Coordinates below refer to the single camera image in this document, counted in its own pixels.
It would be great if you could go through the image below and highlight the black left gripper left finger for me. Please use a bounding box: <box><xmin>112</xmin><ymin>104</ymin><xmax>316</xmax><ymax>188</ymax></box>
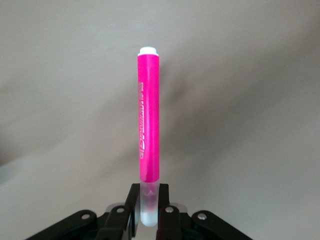
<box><xmin>24</xmin><ymin>183</ymin><xmax>141</xmax><ymax>240</ymax></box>

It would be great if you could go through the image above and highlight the pink marker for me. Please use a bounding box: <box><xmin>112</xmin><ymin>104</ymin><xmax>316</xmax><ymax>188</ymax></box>
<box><xmin>136</xmin><ymin>45</ymin><xmax>161</xmax><ymax>227</ymax></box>

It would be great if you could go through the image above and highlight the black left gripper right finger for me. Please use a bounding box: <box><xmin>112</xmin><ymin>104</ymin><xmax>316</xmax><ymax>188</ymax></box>
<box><xmin>155</xmin><ymin>183</ymin><xmax>254</xmax><ymax>240</ymax></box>

